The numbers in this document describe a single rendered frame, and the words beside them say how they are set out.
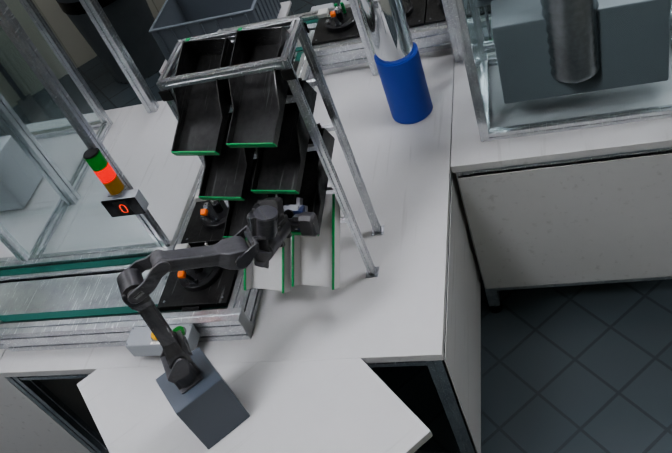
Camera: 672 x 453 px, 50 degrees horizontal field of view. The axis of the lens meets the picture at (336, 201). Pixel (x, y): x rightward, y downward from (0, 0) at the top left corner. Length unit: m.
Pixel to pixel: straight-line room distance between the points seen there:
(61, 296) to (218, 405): 0.89
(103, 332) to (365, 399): 0.88
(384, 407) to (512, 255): 1.05
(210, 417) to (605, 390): 1.51
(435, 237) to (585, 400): 0.95
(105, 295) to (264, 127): 1.03
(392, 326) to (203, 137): 0.75
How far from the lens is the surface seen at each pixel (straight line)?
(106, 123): 3.40
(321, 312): 2.16
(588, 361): 2.93
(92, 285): 2.59
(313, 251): 2.04
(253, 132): 1.73
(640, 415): 2.82
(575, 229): 2.69
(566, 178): 2.50
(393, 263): 2.20
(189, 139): 1.81
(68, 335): 2.47
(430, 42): 2.97
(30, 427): 3.07
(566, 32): 2.24
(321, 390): 2.01
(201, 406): 1.93
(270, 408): 2.04
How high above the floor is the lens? 2.50
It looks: 42 degrees down
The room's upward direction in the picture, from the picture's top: 23 degrees counter-clockwise
